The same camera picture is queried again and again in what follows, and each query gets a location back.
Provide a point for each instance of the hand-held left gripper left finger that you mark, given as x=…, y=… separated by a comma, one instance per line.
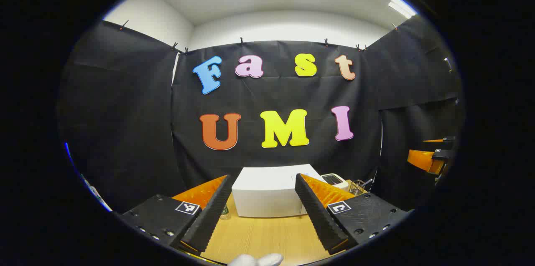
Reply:
x=213, y=211

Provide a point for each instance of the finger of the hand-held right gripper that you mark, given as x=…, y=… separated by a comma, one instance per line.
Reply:
x=447, y=143
x=422, y=160

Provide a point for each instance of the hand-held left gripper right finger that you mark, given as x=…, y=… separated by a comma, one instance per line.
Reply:
x=317, y=216

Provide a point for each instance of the white microwave oven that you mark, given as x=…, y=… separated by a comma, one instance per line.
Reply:
x=267, y=191

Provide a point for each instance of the white toaster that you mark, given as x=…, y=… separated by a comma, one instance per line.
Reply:
x=334, y=180

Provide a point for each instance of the black backdrop cloth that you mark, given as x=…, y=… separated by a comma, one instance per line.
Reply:
x=125, y=111

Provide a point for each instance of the rectangular ceiling light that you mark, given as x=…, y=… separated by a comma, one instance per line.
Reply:
x=402, y=7

